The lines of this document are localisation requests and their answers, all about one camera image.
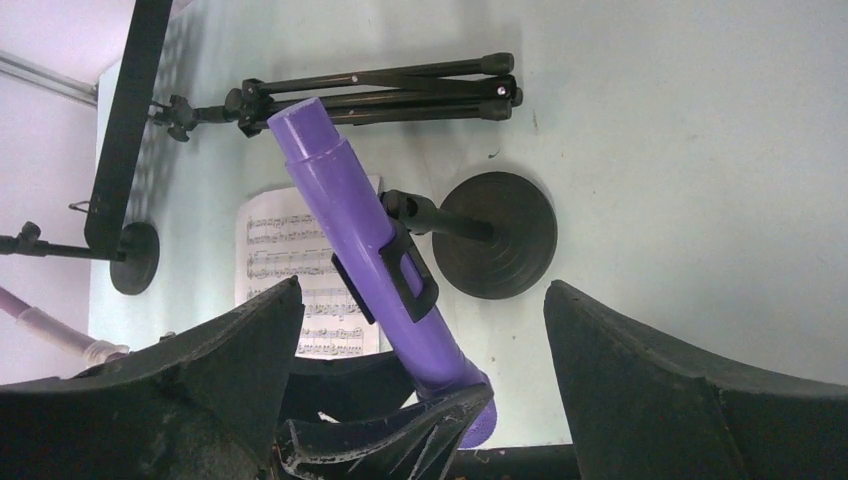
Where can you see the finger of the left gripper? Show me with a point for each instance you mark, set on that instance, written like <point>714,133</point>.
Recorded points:
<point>345,389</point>
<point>416,442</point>

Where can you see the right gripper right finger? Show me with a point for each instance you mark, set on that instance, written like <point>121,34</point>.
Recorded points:
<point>642,404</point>

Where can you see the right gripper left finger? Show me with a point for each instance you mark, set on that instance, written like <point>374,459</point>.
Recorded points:
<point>203,404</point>

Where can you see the black microphone stand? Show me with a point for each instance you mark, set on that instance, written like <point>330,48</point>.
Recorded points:
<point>132,266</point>
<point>494,235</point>

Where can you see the sheet music page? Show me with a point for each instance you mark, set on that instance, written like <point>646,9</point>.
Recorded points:
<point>276,237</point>

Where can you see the purple microphone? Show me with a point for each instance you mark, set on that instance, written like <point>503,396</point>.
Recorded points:
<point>375,251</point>

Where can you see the black music stand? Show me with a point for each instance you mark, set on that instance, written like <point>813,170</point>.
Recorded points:
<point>478,88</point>

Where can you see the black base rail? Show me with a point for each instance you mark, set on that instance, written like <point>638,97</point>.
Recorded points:
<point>553,462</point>

